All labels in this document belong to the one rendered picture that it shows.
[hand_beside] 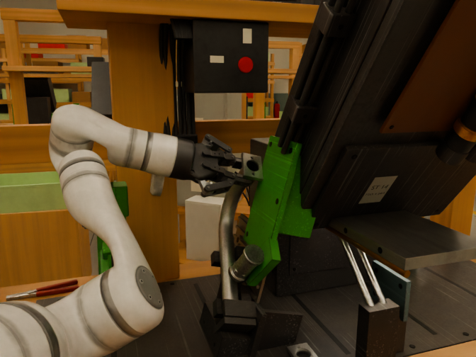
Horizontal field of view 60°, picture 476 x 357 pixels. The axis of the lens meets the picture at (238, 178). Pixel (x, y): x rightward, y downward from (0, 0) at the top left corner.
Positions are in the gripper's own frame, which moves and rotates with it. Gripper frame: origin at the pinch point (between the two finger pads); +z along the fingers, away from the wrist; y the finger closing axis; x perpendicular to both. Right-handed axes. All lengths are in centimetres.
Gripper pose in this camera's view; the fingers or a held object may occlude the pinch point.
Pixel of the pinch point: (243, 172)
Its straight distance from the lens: 79.5
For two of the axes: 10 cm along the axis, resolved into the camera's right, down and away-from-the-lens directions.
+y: -0.4, -8.2, 5.7
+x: -3.9, 5.4, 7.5
